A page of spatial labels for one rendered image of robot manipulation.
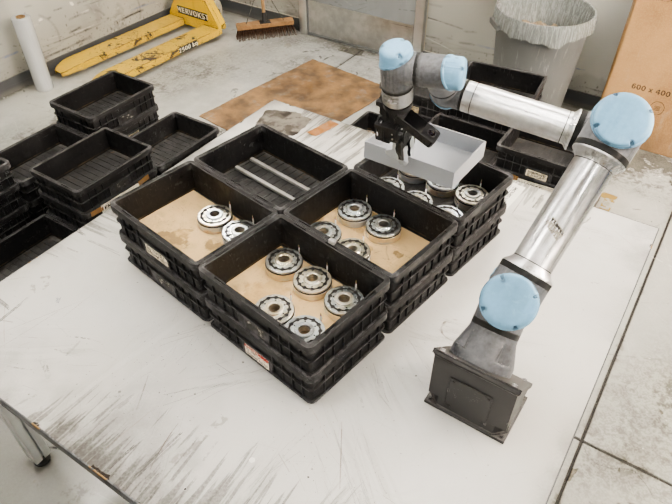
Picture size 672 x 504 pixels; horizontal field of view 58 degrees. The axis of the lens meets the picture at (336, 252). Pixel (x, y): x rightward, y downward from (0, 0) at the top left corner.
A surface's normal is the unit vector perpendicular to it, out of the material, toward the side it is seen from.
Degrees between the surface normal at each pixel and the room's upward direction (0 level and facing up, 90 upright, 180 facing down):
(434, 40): 90
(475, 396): 90
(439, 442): 0
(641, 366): 0
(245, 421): 0
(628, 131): 39
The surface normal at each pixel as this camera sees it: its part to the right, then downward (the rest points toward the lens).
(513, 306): -0.33, 0.06
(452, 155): 0.02, -0.77
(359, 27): -0.54, 0.56
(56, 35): 0.84, 0.37
